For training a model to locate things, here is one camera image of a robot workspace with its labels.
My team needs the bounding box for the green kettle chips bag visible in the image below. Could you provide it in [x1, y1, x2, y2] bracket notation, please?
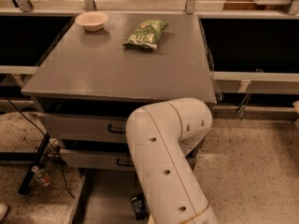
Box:
[123, 20, 168, 49]

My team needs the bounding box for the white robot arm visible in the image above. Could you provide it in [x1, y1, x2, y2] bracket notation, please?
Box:
[126, 98, 219, 224]

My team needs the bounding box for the dark blue rxbar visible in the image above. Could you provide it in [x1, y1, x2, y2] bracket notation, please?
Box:
[131, 194, 149, 220]

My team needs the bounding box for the grey drawer cabinet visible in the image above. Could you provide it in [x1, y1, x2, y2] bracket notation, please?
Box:
[21, 12, 218, 185]

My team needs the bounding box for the open bottom grey drawer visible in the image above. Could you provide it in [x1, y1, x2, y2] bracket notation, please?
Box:
[68, 169, 149, 224]

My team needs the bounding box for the metal bracket under shelf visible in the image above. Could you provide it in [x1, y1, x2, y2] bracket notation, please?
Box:
[237, 93, 251, 120]

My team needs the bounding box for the top grey drawer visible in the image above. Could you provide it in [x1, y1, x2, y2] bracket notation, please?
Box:
[38, 113, 126, 143]

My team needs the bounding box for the black cable on floor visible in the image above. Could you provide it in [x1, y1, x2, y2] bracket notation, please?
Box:
[5, 97, 77, 200]

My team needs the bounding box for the black metal leg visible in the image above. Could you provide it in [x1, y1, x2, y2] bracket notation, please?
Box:
[18, 133, 50, 195]

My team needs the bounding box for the middle grey drawer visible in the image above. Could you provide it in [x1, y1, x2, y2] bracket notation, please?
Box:
[59, 148, 198, 173]

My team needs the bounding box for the small clear bottle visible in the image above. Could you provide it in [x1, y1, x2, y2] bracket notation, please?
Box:
[31, 165, 51, 187]

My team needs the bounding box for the white paper bowl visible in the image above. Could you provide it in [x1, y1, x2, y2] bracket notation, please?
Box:
[75, 11, 108, 32]

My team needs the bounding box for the white shoe tip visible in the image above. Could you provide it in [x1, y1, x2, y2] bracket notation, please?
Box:
[0, 203, 8, 221]

